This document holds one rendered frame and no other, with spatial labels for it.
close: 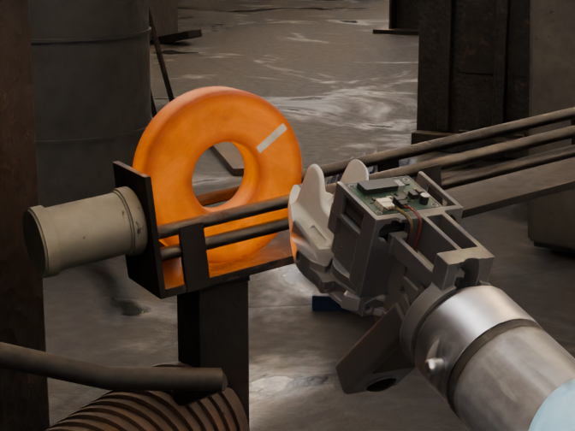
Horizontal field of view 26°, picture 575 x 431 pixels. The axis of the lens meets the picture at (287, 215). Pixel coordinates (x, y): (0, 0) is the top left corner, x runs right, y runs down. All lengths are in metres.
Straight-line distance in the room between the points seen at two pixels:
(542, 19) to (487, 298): 2.64
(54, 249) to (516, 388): 0.44
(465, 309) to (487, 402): 0.06
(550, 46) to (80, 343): 1.46
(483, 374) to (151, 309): 2.29
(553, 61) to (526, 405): 2.69
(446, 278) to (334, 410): 1.64
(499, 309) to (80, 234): 0.40
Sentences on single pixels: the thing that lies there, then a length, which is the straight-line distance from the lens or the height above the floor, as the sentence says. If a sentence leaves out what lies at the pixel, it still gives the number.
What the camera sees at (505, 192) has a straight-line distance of 1.26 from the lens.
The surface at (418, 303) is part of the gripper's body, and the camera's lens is 0.79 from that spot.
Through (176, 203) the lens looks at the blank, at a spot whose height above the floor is 0.69.
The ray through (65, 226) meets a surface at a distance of 1.03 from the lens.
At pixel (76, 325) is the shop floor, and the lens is 2.91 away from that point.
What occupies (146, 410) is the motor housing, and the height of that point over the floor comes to 0.53.
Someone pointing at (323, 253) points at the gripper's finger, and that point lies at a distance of 0.88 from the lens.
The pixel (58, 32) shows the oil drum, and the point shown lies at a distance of 3.48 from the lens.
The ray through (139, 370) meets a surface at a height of 0.57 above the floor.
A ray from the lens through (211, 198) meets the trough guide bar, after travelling 1.13.
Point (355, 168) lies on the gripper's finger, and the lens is 0.92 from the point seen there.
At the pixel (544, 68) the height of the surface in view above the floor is 0.52.
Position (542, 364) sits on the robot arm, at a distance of 0.74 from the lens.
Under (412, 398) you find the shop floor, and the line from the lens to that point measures 2.47.
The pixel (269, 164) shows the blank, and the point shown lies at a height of 0.71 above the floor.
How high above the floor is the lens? 0.94
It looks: 14 degrees down
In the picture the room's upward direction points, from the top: straight up
